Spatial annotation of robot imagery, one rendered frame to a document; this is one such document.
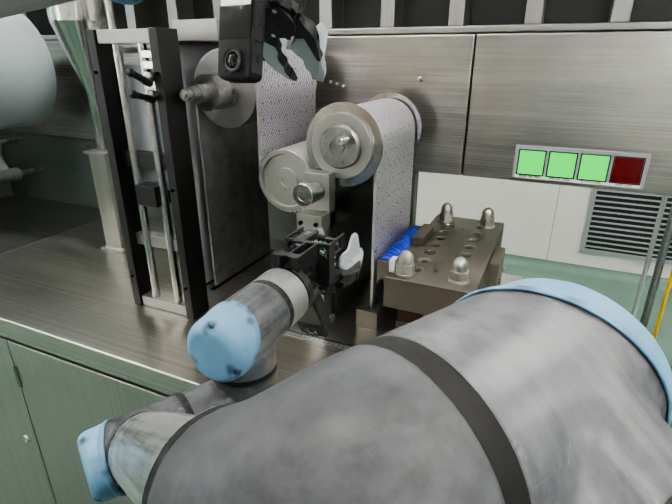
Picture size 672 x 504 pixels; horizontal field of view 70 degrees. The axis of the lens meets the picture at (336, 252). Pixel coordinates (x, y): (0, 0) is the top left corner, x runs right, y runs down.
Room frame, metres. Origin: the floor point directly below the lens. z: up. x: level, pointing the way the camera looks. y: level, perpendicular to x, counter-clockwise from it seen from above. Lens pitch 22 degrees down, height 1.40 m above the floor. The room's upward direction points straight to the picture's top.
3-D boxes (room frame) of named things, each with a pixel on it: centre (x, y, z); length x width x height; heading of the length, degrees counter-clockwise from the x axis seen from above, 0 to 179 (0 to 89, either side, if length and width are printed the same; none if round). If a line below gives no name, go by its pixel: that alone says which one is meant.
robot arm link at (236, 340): (0.47, 0.11, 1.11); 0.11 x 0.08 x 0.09; 155
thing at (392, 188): (0.94, -0.12, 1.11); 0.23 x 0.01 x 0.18; 155
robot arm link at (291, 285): (0.54, 0.08, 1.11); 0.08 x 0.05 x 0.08; 65
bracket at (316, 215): (0.83, 0.04, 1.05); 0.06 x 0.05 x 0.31; 155
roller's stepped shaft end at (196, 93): (0.89, 0.25, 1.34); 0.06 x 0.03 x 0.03; 155
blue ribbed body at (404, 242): (0.93, -0.14, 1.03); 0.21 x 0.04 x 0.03; 155
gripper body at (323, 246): (0.62, 0.04, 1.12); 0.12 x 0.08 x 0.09; 155
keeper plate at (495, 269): (0.90, -0.33, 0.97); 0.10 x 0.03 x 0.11; 155
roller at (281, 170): (1.02, 0.04, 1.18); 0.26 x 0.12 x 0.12; 155
